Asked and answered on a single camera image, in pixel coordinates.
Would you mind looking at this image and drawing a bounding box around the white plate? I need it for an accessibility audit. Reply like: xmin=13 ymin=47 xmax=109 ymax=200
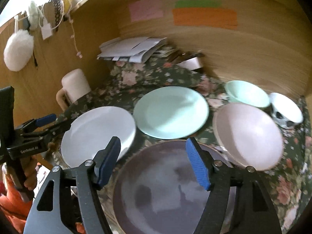
xmin=61 ymin=106 xmax=137 ymax=168

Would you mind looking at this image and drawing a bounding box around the dark purple plate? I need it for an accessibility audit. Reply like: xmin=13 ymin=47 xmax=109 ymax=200
xmin=113 ymin=140 xmax=209 ymax=233

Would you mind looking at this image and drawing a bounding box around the mint green plate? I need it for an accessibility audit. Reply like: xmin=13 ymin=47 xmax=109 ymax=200
xmin=133 ymin=86 xmax=209 ymax=139

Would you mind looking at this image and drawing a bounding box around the left hand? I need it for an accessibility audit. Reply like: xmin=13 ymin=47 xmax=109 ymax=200
xmin=1 ymin=155 xmax=39 ymax=191

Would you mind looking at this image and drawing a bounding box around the white mug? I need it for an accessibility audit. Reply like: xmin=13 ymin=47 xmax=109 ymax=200
xmin=56 ymin=69 xmax=91 ymax=111

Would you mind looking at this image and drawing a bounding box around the orange left sleeve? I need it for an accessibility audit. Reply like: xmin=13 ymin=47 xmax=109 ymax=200
xmin=0 ymin=176 xmax=33 ymax=233

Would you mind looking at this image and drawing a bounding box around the white fluffy ornament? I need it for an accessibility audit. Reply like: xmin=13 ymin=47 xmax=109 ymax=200
xmin=3 ymin=30 xmax=34 ymax=72

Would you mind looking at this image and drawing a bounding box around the pink bowl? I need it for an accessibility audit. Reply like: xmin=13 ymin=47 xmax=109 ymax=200
xmin=213 ymin=103 xmax=284 ymax=171

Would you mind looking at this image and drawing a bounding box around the hanging white tag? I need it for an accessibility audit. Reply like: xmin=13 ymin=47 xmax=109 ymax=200
xmin=41 ymin=23 xmax=53 ymax=40

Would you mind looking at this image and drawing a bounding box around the stack of papers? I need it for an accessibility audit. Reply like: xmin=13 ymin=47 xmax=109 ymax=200
xmin=97 ymin=37 xmax=167 ymax=63

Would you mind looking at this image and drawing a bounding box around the white black spotted bowl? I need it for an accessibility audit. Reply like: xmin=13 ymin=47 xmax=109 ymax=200
xmin=269 ymin=92 xmax=304 ymax=129

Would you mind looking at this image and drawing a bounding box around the floral green cloth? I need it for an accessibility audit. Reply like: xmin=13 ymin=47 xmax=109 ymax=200
xmin=59 ymin=59 xmax=311 ymax=233

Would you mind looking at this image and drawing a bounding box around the mint green bowl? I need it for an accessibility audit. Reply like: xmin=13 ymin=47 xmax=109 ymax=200
xmin=224 ymin=80 xmax=271 ymax=109

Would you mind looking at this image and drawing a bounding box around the pink sticky note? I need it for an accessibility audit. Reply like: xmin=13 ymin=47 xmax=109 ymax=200
xmin=128 ymin=0 xmax=163 ymax=22

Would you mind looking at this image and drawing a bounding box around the small white box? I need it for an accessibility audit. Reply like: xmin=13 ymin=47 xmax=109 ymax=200
xmin=175 ymin=52 xmax=205 ymax=71

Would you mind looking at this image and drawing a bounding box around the green sticky note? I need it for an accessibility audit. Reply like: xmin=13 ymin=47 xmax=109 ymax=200
xmin=175 ymin=0 xmax=222 ymax=9

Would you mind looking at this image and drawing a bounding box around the orange sticky note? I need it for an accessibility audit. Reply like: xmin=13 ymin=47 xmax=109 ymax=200
xmin=172 ymin=7 xmax=238 ymax=30

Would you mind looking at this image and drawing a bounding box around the hanging bead string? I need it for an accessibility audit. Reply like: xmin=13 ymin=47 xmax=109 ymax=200
xmin=68 ymin=14 xmax=84 ymax=59

